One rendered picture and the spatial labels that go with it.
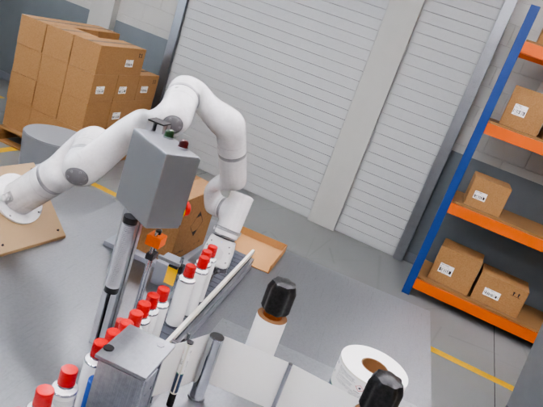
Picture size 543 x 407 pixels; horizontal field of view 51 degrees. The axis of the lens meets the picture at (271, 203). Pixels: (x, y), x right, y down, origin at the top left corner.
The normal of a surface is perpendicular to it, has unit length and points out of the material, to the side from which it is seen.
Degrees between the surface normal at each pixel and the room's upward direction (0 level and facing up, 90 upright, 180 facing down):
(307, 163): 90
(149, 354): 0
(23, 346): 0
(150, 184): 90
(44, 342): 0
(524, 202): 90
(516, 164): 90
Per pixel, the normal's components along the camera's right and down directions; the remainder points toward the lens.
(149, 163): -0.73, -0.03
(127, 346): 0.32, -0.90
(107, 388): -0.26, 0.22
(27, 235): 0.82, -0.37
